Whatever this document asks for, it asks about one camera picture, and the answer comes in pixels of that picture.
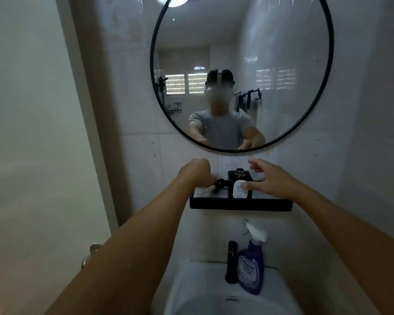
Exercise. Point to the white door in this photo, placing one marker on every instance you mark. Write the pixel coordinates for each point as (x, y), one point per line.
(32, 144)

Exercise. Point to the person's left hand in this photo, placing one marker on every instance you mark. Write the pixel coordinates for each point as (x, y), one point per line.
(194, 170)

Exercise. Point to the white sink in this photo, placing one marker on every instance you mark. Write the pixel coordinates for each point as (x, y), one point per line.
(197, 291)

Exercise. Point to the person's right hand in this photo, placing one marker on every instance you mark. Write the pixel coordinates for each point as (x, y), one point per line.
(277, 182)

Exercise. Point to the black faucet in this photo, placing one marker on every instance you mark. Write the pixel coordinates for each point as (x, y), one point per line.
(231, 262)

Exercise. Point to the black wall shelf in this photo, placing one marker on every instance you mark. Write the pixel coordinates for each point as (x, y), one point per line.
(239, 205)

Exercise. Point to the round black-framed mirror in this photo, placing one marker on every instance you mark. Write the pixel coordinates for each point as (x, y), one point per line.
(282, 62)

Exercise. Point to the black bottle with white label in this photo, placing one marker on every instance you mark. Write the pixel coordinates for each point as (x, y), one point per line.
(238, 190)

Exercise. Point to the blue spray bottle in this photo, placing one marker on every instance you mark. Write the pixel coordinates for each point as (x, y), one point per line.
(251, 265)

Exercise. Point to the person's right thumb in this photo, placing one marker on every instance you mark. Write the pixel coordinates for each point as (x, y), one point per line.
(252, 185)

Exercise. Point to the person's left forearm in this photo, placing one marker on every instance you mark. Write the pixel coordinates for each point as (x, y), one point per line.
(131, 249)

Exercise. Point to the person's right forearm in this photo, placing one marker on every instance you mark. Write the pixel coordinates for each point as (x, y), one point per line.
(351, 239)

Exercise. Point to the black pump dispenser head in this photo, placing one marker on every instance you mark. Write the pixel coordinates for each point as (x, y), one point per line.
(220, 184)

